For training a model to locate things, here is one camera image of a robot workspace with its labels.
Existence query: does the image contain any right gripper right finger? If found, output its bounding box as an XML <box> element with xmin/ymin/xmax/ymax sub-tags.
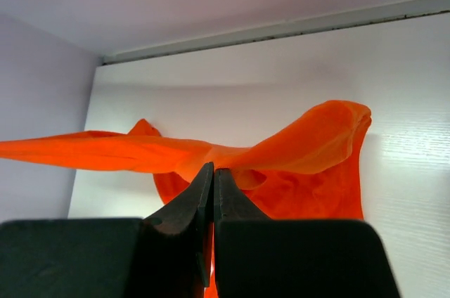
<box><xmin>214</xmin><ymin>169</ymin><xmax>271</xmax><ymax>297</ymax></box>

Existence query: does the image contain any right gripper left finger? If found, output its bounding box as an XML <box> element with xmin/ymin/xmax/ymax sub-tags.
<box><xmin>145</xmin><ymin>162</ymin><xmax>214</xmax><ymax>286</ymax></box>

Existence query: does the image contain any orange t shirt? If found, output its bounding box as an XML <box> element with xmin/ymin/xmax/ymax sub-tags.
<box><xmin>1</xmin><ymin>101</ymin><xmax>371</xmax><ymax>297</ymax></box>

